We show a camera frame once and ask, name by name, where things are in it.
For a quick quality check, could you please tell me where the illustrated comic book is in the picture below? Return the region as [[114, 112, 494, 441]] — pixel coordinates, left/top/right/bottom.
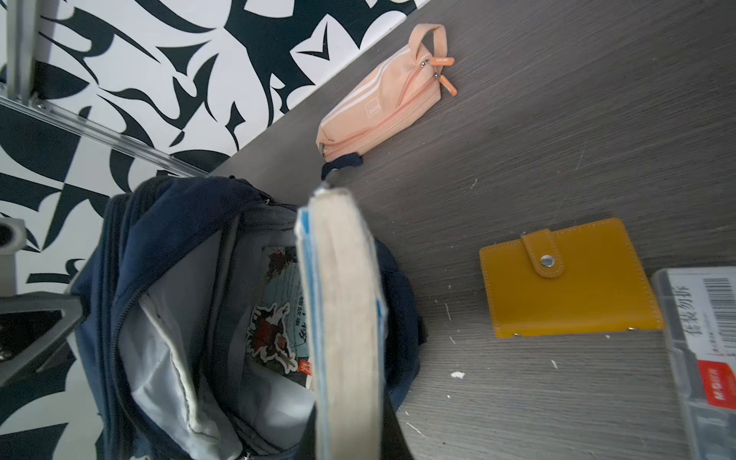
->
[[246, 246, 312, 387]]

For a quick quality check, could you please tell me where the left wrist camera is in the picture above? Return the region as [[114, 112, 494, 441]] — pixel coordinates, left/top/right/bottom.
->
[[0, 218, 27, 297]]

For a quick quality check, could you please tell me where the navy blue backpack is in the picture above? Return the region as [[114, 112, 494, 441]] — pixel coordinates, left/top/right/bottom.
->
[[71, 176, 426, 459]]

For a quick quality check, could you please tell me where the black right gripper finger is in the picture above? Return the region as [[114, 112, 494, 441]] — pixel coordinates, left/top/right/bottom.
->
[[1, 292, 84, 386]]

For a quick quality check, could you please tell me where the blue Little Prince book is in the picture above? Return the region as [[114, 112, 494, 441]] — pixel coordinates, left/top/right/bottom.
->
[[295, 188, 387, 459]]

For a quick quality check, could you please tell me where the pink pencil case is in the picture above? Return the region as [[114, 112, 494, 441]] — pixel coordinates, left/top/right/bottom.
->
[[316, 23, 458, 165]]

